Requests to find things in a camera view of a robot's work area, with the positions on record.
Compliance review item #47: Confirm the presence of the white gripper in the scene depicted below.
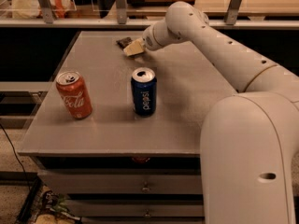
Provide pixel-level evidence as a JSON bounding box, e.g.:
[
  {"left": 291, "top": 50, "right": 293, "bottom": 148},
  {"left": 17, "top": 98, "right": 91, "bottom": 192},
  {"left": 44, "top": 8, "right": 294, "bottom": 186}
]
[{"left": 123, "top": 23, "right": 165, "bottom": 57}]

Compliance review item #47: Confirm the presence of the dark rxbar chocolate bar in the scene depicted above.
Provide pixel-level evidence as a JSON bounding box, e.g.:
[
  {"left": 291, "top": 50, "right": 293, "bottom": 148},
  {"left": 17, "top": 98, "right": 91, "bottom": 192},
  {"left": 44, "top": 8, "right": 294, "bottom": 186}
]
[{"left": 116, "top": 37, "right": 133, "bottom": 49}]

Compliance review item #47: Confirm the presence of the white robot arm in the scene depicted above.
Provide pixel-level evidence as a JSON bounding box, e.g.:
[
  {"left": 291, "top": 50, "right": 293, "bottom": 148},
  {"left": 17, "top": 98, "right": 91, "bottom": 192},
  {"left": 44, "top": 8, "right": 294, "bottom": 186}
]
[{"left": 124, "top": 2, "right": 299, "bottom": 224}]

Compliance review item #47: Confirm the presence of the blue pepsi can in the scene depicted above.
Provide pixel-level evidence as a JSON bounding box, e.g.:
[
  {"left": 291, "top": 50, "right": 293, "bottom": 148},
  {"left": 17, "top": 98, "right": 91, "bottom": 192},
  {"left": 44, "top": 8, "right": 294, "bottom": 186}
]
[{"left": 131, "top": 67, "right": 157, "bottom": 117}]

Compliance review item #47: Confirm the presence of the red coca-cola can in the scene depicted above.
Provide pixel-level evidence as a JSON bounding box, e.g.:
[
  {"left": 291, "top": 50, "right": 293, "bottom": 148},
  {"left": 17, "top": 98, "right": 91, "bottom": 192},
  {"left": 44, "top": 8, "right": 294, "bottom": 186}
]
[{"left": 56, "top": 71, "right": 93, "bottom": 119}]

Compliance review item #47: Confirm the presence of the red object inside cabinet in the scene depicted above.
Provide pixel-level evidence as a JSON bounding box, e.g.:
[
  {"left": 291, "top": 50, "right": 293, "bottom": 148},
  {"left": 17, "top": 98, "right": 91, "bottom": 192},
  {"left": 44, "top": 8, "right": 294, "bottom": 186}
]
[{"left": 132, "top": 157, "right": 150, "bottom": 163}]

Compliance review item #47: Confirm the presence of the white and orange plastic bag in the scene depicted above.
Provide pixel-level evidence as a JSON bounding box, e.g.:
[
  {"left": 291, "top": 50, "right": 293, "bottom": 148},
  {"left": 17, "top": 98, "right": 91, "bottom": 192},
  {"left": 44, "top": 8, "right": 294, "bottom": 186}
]
[{"left": 11, "top": 0, "right": 74, "bottom": 19}]

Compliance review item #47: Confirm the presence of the top drawer with knob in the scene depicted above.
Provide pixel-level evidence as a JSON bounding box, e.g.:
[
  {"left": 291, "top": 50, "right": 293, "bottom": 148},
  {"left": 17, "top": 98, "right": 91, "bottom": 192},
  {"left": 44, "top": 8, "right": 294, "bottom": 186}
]
[{"left": 38, "top": 170, "right": 203, "bottom": 195}]

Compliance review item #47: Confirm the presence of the drawer with knob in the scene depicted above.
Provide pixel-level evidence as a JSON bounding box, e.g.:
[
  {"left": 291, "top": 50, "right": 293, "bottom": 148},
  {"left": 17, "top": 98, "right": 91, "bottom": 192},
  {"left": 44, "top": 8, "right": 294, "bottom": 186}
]
[
  {"left": 38, "top": 170, "right": 203, "bottom": 195},
  {"left": 66, "top": 200, "right": 205, "bottom": 217}
]

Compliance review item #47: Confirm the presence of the lower drawer with knob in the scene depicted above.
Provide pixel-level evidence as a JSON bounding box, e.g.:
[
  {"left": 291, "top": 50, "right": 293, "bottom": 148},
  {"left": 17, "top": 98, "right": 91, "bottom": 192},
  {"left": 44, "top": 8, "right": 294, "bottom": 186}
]
[{"left": 66, "top": 200, "right": 205, "bottom": 217}]

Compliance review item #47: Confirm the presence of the colourful snack bag on floor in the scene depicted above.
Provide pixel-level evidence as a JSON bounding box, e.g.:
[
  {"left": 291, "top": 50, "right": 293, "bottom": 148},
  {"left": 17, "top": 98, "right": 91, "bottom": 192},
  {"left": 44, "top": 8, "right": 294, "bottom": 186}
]
[{"left": 34, "top": 190, "right": 81, "bottom": 224}]

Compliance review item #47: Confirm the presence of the metal rail frame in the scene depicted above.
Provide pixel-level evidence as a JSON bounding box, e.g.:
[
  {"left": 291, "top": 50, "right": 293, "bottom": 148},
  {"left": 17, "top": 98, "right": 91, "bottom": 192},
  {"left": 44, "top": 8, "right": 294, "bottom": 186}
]
[{"left": 0, "top": 0, "right": 299, "bottom": 30}]

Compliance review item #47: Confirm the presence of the black cable on floor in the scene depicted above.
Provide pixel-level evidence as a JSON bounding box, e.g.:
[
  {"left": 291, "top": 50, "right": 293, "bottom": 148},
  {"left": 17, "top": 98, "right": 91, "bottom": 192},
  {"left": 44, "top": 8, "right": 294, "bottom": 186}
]
[{"left": 0, "top": 123, "right": 32, "bottom": 191}]

